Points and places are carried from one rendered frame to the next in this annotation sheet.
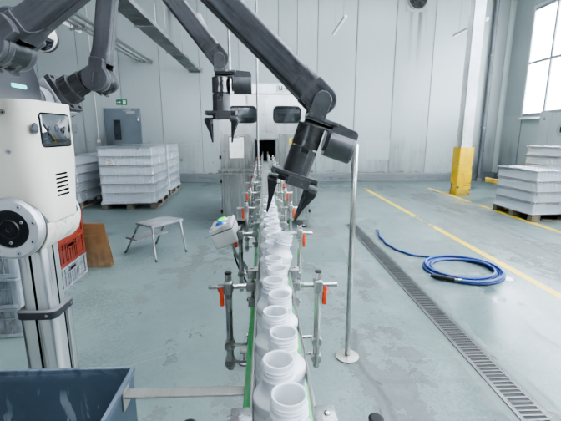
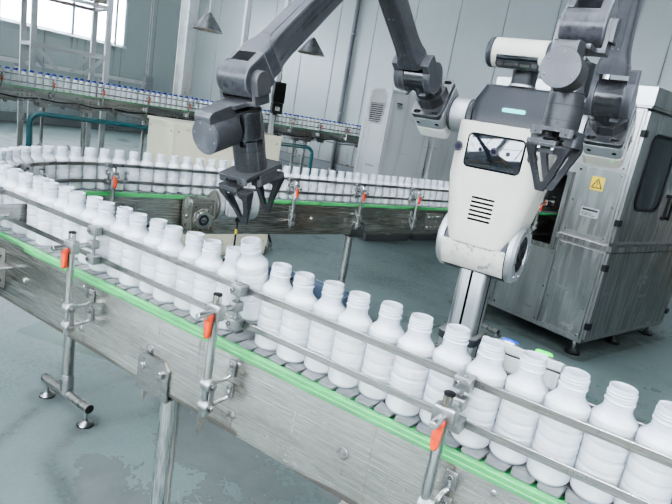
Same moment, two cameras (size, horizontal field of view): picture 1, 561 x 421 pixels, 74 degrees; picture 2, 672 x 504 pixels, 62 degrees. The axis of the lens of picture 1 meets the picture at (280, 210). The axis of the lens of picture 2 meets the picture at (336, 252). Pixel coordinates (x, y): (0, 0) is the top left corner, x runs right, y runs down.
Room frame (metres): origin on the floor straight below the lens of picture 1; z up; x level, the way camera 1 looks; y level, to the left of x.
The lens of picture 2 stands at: (1.50, -0.76, 1.45)
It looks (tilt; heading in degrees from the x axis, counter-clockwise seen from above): 13 degrees down; 124
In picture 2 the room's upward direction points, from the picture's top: 10 degrees clockwise
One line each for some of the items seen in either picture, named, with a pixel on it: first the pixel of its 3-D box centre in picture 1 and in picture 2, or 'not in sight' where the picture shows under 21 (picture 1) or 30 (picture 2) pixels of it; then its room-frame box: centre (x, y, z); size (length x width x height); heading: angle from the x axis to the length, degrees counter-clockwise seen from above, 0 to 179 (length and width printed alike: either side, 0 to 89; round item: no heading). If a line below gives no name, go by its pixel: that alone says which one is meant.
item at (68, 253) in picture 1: (49, 250); not in sight; (3.36, 2.18, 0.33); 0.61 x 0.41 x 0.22; 5
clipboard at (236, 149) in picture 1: (236, 147); not in sight; (5.46, 0.64, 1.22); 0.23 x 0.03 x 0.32; 93
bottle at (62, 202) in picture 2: not in sight; (65, 218); (0.15, -0.01, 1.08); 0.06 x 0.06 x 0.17
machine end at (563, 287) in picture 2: not in sight; (585, 213); (0.47, 4.51, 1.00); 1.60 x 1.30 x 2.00; 75
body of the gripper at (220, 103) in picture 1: (221, 105); (562, 117); (1.24, 0.19, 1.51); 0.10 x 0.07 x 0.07; 92
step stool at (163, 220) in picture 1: (154, 235); not in sight; (4.30, 1.51, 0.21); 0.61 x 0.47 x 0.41; 56
